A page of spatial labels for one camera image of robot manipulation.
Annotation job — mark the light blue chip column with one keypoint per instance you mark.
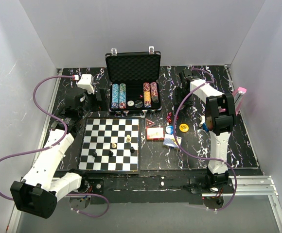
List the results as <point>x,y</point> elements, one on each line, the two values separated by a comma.
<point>115,96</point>

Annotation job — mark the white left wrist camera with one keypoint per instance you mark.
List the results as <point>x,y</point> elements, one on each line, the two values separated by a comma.
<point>85,82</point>

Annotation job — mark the blue playing card deck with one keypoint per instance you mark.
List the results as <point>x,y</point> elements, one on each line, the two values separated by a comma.
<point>169,141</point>

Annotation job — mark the white and blue block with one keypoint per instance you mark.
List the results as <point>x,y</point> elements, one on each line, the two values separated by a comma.
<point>203,123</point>

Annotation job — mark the red yellow chip column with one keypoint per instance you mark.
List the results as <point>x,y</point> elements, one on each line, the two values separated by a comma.
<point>147,95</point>

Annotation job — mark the yellow big blind button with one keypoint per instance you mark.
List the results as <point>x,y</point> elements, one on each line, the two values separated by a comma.
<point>183,127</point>

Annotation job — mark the black white chess board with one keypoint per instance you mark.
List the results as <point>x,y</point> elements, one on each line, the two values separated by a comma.
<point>99,134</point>

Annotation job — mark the white single chip in case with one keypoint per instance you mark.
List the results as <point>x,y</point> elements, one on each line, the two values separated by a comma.
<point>130,103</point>

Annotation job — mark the blue small blind button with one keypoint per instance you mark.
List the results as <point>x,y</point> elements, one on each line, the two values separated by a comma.
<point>169,129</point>

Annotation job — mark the aluminium rail frame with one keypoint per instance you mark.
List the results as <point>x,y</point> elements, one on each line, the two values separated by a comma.
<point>237,186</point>

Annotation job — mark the green blue chip column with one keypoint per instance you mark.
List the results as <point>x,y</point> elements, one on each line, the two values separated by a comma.
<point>122,96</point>

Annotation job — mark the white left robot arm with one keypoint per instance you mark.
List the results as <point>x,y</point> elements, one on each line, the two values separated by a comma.
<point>37,193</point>

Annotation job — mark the grey dealer button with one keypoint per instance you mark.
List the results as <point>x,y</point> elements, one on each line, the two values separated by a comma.
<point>138,104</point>

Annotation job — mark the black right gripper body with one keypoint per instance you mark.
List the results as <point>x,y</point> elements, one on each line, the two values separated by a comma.
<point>180,94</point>

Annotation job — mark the purple red chip column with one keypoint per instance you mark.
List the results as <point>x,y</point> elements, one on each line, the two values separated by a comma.
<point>154,92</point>

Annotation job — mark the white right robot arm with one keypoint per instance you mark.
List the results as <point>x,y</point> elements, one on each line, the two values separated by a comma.
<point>220,118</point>

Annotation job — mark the triangular all-in marker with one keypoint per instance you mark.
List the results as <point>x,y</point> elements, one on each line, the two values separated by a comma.
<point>149,123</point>

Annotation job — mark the pink metronome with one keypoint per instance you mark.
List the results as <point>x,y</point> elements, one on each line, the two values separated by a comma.
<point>238,95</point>

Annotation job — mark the black poker set case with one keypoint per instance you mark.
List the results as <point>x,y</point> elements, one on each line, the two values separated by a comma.
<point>134,69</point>

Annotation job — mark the red playing card deck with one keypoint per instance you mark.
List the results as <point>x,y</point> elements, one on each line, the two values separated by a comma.
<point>155,133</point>

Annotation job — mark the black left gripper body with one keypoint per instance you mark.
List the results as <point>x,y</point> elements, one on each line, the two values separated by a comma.
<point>95,105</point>

